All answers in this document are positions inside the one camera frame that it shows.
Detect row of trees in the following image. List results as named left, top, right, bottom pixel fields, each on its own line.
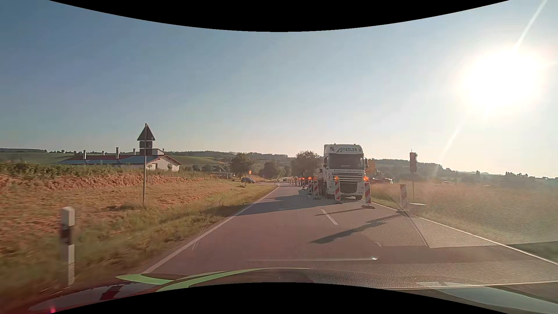
left=192, top=150, right=323, bottom=179

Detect white lorry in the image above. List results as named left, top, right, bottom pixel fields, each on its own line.
left=317, top=144, right=369, bottom=201

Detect row of red-white barrier beacons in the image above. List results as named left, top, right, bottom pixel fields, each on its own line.
left=285, top=175, right=375, bottom=209

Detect grey asphalt road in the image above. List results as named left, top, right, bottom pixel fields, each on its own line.
left=140, top=182, right=558, bottom=289

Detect road markings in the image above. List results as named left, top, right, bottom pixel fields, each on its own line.
left=142, top=186, right=558, bottom=274

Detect car's own bonnet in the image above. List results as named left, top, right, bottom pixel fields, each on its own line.
left=29, top=267, right=558, bottom=314

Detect temporary traffic light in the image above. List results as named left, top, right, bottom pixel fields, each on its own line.
left=409, top=150, right=419, bottom=201

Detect white low building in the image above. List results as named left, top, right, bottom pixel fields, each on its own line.
left=58, top=147, right=182, bottom=172

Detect grass verge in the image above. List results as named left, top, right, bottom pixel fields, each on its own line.
left=0, top=183, right=278, bottom=306

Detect dry grass field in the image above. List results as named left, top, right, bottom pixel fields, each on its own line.
left=0, top=162, right=227, bottom=192
left=371, top=181, right=558, bottom=262

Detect road sign on post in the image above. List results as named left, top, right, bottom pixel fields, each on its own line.
left=137, top=123, right=156, bottom=207

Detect white marker post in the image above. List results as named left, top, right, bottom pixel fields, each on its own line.
left=60, top=207, right=76, bottom=287

